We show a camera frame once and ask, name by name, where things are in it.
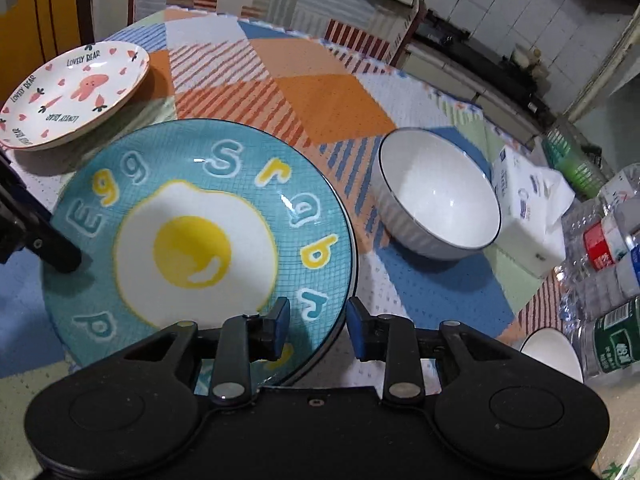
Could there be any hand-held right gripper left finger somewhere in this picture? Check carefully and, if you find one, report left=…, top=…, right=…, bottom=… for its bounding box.
left=122, top=296, right=292, bottom=407

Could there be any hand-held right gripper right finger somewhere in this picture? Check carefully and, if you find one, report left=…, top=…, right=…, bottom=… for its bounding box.
left=346, top=296, right=506, bottom=406

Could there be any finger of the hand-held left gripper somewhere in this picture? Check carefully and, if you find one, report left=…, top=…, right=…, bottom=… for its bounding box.
left=22, top=219, right=84, bottom=274
left=0, top=152, right=52, bottom=224

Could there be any blue fried egg plate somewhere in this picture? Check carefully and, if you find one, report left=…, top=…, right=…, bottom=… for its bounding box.
left=42, top=119, right=358, bottom=396

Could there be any white pink rabbit plate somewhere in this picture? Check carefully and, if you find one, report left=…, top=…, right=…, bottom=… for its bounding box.
left=0, top=41, right=152, bottom=152

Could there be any white black-rimmed bowl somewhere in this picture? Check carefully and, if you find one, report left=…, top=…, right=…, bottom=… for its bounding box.
left=519, top=327, right=586, bottom=386
left=369, top=127, right=502, bottom=261

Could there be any orange striped chair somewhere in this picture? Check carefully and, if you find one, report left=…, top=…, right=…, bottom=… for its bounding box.
left=0, top=0, right=138, bottom=106

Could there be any white tissue pack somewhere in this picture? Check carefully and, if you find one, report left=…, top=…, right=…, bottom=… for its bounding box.
left=492, top=147, right=578, bottom=280

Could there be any patchwork tablecloth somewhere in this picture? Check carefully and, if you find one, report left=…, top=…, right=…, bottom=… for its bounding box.
left=0, top=7, right=601, bottom=480

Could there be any blue label water bottle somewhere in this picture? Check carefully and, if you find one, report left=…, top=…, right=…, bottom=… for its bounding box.
left=560, top=247, right=640, bottom=321

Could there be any red label water bottle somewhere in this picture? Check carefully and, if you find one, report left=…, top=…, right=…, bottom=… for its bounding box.
left=562, top=199, right=640, bottom=273

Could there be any green label water bottle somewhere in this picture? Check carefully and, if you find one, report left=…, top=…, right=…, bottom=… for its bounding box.
left=562, top=296, right=640, bottom=380

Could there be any green plastic basket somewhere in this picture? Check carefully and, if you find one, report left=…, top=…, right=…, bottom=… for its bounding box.
left=542, top=125, right=611, bottom=198

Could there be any black gas stove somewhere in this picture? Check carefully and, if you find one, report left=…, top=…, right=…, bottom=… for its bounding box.
left=415, top=20, right=556, bottom=111

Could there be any cream ceramic pot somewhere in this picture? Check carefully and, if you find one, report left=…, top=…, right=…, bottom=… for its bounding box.
left=510, top=45, right=546, bottom=73

